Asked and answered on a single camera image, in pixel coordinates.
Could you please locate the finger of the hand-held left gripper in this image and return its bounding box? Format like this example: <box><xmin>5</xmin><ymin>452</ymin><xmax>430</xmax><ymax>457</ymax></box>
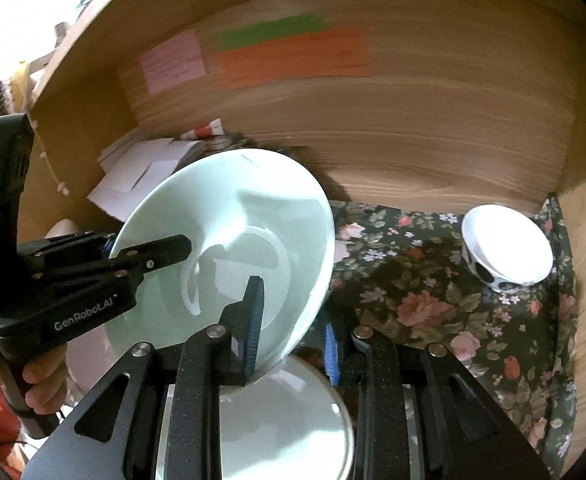
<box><xmin>17</xmin><ymin>232</ymin><xmax>118</xmax><ymax>268</ymax></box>
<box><xmin>33</xmin><ymin>234</ymin><xmax>192</xmax><ymax>311</ymax></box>

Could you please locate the stack of white papers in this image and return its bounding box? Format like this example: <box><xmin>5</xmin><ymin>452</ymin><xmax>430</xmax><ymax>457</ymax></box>
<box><xmin>88</xmin><ymin>130</ymin><xmax>214</xmax><ymax>223</ymax></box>

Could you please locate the straw bristle brush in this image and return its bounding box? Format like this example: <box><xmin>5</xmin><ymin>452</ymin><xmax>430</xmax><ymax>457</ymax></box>
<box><xmin>0</xmin><ymin>60</ymin><xmax>31</xmax><ymax>121</ymax></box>

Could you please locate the person's left hand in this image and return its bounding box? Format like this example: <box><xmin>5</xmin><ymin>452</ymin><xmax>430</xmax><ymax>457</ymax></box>
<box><xmin>23</xmin><ymin>346</ymin><xmax>72</xmax><ymax>416</ymax></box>

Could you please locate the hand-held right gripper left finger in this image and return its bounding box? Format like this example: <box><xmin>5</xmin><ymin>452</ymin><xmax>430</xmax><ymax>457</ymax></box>
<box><xmin>23</xmin><ymin>276</ymin><xmax>266</xmax><ymax>480</ymax></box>

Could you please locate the dark floral tablecloth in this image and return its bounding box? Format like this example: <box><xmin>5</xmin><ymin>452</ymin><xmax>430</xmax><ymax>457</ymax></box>
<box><xmin>323</xmin><ymin>192</ymin><xmax>581</xmax><ymax>478</ymax></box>

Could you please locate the orange paper note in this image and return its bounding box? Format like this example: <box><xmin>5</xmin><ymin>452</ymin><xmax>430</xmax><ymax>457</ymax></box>
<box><xmin>218</xmin><ymin>28</ymin><xmax>371</xmax><ymax>90</ymax></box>

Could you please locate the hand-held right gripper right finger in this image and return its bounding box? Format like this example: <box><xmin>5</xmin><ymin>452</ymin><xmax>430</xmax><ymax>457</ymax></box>
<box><xmin>323</xmin><ymin>305</ymin><xmax>556</xmax><ymax>480</ymax></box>

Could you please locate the beaded string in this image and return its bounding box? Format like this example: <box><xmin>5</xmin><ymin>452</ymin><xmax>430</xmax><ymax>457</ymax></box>
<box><xmin>30</xmin><ymin>117</ymin><xmax>72</xmax><ymax>196</ymax></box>

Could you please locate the mint green bowl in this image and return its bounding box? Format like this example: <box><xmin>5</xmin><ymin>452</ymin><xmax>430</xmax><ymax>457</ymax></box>
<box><xmin>104</xmin><ymin>148</ymin><xmax>335</xmax><ymax>376</ymax></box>

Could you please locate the pink paper note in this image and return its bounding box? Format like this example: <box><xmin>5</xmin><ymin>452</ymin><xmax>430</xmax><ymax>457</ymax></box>
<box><xmin>139</xmin><ymin>29</ymin><xmax>209</xmax><ymax>94</ymax></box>

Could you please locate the red and white tube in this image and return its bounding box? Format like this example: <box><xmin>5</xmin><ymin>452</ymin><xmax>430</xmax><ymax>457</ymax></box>
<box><xmin>180</xmin><ymin>119</ymin><xmax>224</xmax><ymax>141</ymax></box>

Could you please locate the green paper note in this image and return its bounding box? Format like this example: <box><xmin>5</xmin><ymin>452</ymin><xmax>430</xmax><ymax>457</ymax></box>
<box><xmin>218</xmin><ymin>12</ymin><xmax>326</xmax><ymax>51</ymax></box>

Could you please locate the mint green plate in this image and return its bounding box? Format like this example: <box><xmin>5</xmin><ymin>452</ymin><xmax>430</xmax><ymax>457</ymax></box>
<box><xmin>220</xmin><ymin>355</ymin><xmax>356</xmax><ymax>480</ymax></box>

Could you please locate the white bowl with black spots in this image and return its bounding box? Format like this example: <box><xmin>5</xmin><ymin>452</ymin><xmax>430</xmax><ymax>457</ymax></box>
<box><xmin>460</xmin><ymin>204</ymin><xmax>555</xmax><ymax>293</ymax></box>

